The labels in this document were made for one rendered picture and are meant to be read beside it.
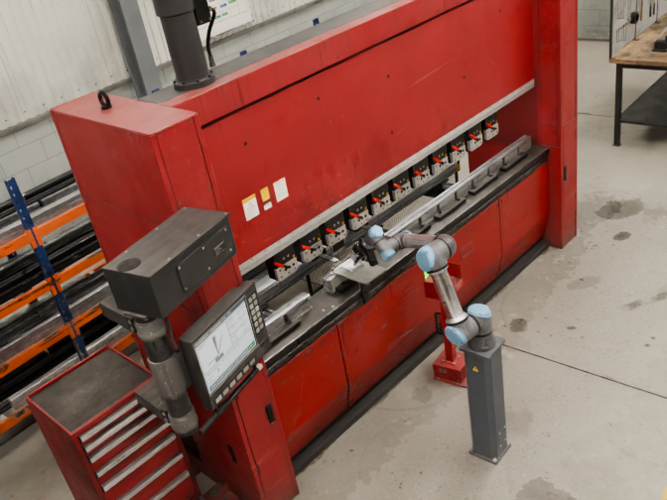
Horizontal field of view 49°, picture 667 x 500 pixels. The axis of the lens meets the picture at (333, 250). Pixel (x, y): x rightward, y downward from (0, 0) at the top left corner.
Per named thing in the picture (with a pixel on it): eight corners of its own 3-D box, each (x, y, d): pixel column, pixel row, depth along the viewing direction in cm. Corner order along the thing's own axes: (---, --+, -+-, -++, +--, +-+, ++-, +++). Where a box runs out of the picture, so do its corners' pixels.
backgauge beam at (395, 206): (224, 333, 413) (219, 318, 408) (208, 325, 422) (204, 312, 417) (461, 170, 545) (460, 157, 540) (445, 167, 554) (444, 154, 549)
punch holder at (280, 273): (279, 282, 395) (273, 256, 386) (268, 278, 400) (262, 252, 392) (299, 269, 403) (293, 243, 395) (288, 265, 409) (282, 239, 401)
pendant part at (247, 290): (213, 412, 304) (191, 343, 286) (191, 405, 310) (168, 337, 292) (272, 346, 336) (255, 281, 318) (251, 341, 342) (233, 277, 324)
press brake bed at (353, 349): (288, 484, 426) (258, 375, 385) (264, 468, 440) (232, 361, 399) (550, 246, 598) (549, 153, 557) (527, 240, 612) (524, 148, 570)
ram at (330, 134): (221, 289, 367) (179, 140, 327) (211, 284, 372) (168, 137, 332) (534, 86, 539) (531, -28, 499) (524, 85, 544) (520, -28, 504)
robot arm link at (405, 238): (463, 229, 366) (401, 225, 407) (447, 238, 361) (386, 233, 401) (468, 250, 369) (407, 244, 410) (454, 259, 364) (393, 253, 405)
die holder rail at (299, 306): (248, 355, 393) (244, 341, 389) (240, 351, 397) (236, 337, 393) (313, 308, 422) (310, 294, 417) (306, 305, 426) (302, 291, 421)
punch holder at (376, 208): (375, 216, 441) (371, 192, 432) (364, 213, 446) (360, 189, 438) (391, 206, 449) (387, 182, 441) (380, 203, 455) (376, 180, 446)
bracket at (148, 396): (168, 425, 316) (164, 413, 313) (137, 403, 332) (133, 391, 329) (238, 372, 339) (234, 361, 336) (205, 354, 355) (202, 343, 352)
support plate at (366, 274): (366, 285, 412) (366, 284, 412) (333, 273, 429) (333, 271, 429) (386, 270, 422) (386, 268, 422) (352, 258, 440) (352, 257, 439)
